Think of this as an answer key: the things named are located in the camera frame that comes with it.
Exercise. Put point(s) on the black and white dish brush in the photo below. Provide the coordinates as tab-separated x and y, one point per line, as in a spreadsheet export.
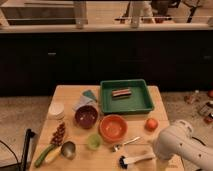
125	161

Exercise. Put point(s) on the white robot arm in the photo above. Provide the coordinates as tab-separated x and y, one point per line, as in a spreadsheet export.
176	139

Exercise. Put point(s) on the dark maroon bowl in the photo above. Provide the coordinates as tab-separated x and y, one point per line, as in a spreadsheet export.
86	116

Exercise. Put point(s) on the orange red bowl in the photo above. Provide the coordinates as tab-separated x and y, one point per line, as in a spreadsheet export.
113	128

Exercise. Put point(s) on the green plastic tray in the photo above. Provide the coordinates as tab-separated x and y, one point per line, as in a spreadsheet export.
139	102

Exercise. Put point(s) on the white and teal cloth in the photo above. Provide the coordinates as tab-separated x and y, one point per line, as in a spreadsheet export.
87	98

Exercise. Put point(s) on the small green cup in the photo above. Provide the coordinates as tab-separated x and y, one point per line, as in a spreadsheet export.
94	141

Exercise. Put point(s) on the small orange fruit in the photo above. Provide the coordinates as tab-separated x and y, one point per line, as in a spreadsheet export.
151	124

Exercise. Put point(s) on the silver metal fork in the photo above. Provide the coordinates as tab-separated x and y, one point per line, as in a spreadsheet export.
116	147

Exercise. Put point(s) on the red grape bunch toy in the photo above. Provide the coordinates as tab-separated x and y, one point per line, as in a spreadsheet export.
58	135

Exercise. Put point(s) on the green cucumber toy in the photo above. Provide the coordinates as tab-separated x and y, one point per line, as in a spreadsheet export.
43	155

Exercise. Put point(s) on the yellow corn toy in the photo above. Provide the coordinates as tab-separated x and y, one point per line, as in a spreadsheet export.
53	155

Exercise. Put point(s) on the black stand left of table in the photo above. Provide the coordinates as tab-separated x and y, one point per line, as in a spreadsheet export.
26	147

